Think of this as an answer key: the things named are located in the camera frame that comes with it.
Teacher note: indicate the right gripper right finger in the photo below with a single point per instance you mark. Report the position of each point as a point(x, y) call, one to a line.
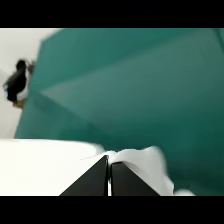
point(130, 183)

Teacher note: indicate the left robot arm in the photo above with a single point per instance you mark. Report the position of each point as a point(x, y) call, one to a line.
point(17, 81)

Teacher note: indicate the white garment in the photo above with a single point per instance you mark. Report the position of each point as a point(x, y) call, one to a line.
point(40, 166)

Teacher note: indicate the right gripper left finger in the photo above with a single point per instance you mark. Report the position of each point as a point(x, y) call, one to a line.
point(93, 181)

